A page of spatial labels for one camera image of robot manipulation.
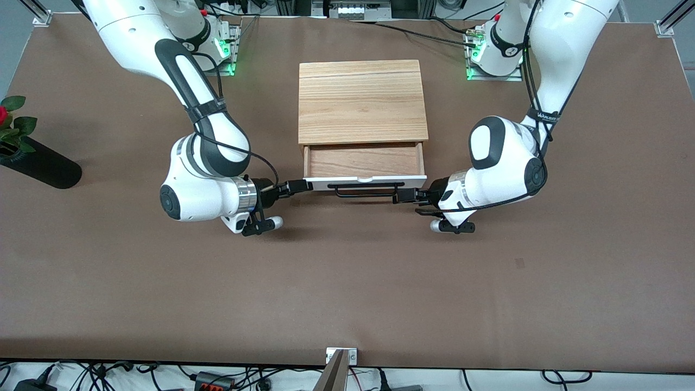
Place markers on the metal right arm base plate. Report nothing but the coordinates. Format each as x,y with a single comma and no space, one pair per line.
234,51

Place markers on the black box with orange connectors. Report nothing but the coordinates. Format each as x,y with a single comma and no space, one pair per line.
214,381

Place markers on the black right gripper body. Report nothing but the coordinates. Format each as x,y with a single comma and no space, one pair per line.
265,189

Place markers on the red rose with green leaves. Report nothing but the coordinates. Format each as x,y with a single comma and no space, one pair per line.
13,127

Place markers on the black plug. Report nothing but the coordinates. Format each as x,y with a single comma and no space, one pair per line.
384,381

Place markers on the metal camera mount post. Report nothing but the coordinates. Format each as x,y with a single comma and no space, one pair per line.
334,374

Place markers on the white terminal strip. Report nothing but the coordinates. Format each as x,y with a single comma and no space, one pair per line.
359,11

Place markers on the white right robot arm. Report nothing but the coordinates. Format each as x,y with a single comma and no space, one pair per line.
206,193

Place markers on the black power adapter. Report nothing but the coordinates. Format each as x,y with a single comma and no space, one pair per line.
33,385

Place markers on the metal table corner bracket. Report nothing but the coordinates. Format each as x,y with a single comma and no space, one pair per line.
664,28
42,18

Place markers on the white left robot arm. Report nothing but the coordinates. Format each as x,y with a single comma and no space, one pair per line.
499,163

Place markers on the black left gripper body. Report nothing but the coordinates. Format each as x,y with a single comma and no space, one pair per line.
435,192

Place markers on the light wooden drawer cabinet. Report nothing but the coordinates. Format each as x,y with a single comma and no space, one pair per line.
361,103

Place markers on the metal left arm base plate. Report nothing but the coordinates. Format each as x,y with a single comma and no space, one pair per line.
516,76

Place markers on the black vase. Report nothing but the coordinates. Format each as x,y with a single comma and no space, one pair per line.
46,169

